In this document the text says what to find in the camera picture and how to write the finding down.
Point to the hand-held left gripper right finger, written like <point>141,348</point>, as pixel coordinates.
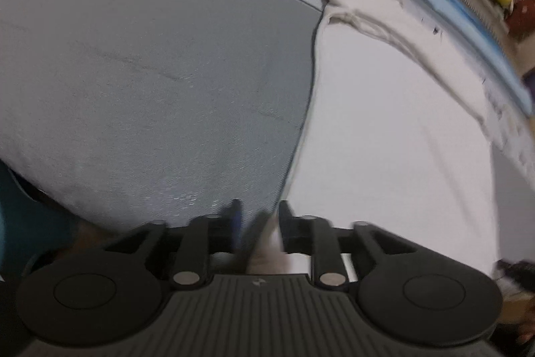
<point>286,227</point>

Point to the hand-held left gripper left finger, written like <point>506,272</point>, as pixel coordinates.
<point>232,225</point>

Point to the white t-shirt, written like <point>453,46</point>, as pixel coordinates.
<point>397,122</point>

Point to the person's teal clothing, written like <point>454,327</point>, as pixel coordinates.
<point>25,215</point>

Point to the light blue sheet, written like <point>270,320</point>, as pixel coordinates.
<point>459,26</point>

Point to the dark red cushion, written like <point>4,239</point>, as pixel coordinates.
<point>522,18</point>

